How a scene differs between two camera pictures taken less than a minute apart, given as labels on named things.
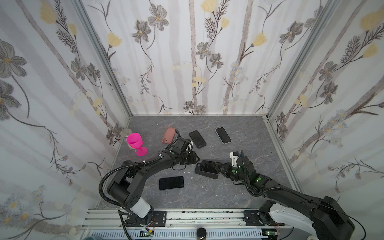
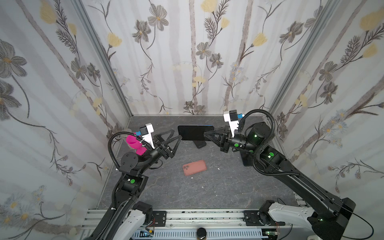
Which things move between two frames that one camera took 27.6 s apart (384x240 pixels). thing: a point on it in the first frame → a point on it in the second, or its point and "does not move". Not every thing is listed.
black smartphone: (171, 183) → (194, 132)
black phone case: (197, 139) does not move
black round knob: (201, 233) does not move
